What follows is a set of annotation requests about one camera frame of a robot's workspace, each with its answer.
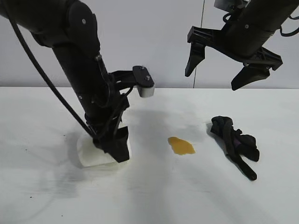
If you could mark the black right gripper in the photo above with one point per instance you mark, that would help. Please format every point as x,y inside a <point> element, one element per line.
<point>243,42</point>

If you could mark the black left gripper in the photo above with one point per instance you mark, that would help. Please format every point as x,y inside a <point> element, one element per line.
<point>102,109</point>

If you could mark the white paper cup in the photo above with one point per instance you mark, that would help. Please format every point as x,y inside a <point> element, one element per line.
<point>93,156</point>

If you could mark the black cloth rag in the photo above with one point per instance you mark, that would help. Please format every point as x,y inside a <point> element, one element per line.
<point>240,142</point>

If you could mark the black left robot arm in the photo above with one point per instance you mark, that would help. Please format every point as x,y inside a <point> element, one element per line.
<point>70,42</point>

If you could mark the amber spilled liquid puddle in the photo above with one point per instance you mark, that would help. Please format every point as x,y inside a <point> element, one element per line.
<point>182,146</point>

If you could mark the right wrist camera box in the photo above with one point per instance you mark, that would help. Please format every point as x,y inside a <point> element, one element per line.
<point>230,4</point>

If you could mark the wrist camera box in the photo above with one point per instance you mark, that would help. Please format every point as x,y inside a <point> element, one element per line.
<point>144,81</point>
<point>230,4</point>

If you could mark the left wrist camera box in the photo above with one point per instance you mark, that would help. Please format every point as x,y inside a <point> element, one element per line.
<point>144,81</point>

